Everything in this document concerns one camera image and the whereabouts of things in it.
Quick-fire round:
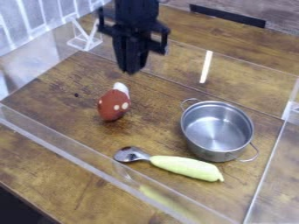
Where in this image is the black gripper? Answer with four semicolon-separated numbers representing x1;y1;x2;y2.
97;6;171;74

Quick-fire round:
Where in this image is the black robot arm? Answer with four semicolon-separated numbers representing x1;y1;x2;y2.
97;0;171;74

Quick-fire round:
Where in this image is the silver metal pot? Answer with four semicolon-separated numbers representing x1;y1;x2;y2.
180;98;259;163

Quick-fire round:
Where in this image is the black bar on table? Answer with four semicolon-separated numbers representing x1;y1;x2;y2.
190;3;267;28

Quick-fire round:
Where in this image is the clear acrylic triangle bracket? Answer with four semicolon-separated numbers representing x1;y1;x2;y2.
67;19;103;52

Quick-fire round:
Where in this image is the spoon with yellow handle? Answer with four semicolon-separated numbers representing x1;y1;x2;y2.
113;146;224;182

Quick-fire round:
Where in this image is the clear acrylic enclosure wall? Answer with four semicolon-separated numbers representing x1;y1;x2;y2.
0;7;299;224

